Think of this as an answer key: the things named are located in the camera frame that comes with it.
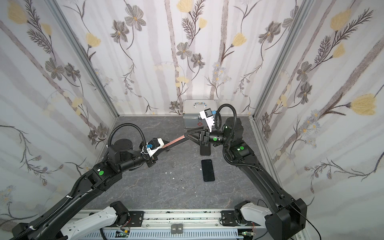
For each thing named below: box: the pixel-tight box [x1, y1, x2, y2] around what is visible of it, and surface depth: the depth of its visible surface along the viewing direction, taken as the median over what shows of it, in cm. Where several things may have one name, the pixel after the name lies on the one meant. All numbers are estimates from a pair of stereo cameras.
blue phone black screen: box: [201, 159, 215, 182], surface depth 92 cm
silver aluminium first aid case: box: [183, 99, 217, 128], surface depth 109 cm
